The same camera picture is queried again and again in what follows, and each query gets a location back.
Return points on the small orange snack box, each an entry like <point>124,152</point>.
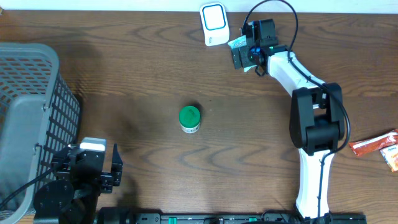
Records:
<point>390,156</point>

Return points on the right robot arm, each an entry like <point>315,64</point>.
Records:
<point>317,116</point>

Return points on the green lid jar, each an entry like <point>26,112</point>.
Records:
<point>190,119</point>

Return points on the light blue wipes packet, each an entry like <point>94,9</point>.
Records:
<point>238,43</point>

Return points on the red Top chocolate bar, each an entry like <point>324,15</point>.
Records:
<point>363,147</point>

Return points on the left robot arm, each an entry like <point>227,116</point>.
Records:
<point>73,196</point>

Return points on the grey plastic basket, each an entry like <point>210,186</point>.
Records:
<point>39,113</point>

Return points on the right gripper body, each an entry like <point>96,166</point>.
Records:
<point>246,53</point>

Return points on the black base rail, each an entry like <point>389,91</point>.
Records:
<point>119,215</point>

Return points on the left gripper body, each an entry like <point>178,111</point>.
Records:
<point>103,183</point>

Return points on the white barcode scanner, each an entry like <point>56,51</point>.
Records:
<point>215,24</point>

